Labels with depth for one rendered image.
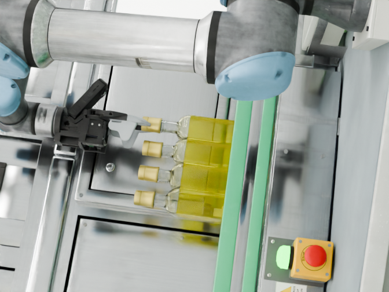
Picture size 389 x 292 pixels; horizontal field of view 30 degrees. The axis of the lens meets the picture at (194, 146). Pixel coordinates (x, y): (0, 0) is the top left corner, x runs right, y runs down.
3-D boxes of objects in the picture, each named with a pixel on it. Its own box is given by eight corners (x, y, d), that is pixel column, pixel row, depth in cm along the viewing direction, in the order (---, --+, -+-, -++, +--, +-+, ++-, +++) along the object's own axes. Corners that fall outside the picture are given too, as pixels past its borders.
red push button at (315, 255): (303, 245, 135) (305, 243, 132) (325, 248, 135) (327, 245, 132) (301, 267, 134) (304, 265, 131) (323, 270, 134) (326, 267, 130)
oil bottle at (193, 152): (267, 155, 166) (175, 143, 167) (269, 148, 161) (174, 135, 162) (264, 179, 165) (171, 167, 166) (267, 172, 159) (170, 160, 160)
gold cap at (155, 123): (162, 121, 168) (143, 119, 168) (161, 116, 164) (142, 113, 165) (160, 135, 167) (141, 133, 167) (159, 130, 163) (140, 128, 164)
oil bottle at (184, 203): (261, 204, 163) (167, 191, 164) (264, 199, 158) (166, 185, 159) (259, 229, 161) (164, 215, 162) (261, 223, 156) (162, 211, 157)
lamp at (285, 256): (292, 248, 140) (276, 246, 140) (294, 244, 136) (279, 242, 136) (289, 271, 139) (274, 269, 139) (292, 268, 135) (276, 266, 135)
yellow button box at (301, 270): (329, 248, 141) (292, 243, 142) (336, 241, 134) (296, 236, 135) (326, 284, 139) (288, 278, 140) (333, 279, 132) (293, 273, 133)
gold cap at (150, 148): (164, 145, 166) (145, 142, 166) (162, 140, 163) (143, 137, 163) (161, 159, 165) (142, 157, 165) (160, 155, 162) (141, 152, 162)
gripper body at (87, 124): (108, 154, 168) (57, 147, 168) (114, 119, 170) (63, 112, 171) (104, 144, 160) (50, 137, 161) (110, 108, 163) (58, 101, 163)
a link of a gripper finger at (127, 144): (147, 153, 169) (107, 146, 168) (151, 129, 171) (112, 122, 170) (148, 149, 166) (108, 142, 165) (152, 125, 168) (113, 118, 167)
